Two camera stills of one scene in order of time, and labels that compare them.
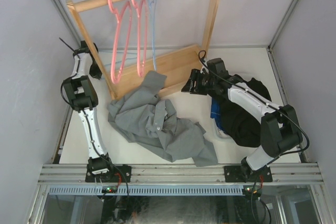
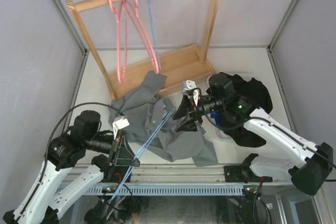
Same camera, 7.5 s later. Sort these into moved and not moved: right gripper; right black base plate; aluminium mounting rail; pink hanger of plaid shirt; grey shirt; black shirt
Moved: pink hanger of plaid shirt; right gripper
Not moved: aluminium mounting rail; grey shirt; right black base plate; black shirt
